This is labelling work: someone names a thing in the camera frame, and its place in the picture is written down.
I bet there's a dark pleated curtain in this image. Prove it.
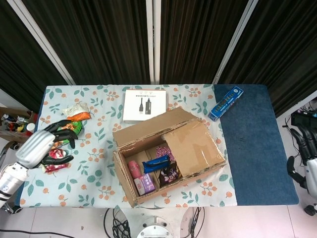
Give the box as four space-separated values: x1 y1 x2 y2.
0 0 317 117

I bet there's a pink purple small box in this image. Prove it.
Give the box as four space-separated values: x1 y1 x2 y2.
133 173 156 196

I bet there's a brown cardboard shipping box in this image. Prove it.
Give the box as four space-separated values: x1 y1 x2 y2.
106 107 227 208

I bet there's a black floor cable bundle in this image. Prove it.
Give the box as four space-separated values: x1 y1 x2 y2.
182 207 206 238
103 207 132 238

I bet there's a dark purple snack bag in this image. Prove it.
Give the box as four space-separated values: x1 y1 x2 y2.
156 163 180 188

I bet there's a blue snack bar packet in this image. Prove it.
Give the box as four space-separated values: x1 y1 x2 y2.
142 155 169 174

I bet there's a pink patterned packet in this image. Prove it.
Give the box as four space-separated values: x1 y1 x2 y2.
155 145 175 162

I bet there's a long blue printed box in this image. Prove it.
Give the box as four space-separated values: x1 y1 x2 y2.
207 86 245 122

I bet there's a floral print tablecloth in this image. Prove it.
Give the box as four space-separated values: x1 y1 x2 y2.
19 84 236 208

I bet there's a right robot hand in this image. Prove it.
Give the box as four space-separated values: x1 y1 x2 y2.
286 122 317 196

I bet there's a white frame post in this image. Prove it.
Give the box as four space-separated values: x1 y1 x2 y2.
213 0 260 85
7 0 75 86
145 0 161 85

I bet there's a green snack packet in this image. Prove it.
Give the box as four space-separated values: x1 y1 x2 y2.
56 120 84 147

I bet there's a white paper booklet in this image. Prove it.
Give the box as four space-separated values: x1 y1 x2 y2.
123 89 170 124

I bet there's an orange snack packet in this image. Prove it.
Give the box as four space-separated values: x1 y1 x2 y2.
66 112 92 121

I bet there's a white crumpled snack packet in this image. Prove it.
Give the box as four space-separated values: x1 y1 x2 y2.
61 103 89 117

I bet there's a blue felt mat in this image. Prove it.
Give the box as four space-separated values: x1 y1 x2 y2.
213 84 300 206

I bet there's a black caster wheel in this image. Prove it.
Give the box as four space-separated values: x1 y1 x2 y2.
6 200 24 214
304 203 317 216

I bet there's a pink bottle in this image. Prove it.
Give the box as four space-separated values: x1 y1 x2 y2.
127 160 141 179

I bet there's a cardboard box of clutter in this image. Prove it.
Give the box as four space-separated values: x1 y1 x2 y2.
0 107 38 144

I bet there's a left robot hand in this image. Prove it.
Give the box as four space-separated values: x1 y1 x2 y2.
15 119 79 169

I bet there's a black electronic device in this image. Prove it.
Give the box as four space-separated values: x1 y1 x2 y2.
291 110 317 127

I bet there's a red snack packet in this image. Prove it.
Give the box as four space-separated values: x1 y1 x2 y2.
41 148 70 174

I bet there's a grey round robot base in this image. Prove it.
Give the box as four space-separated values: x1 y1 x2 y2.
136 215 179 238

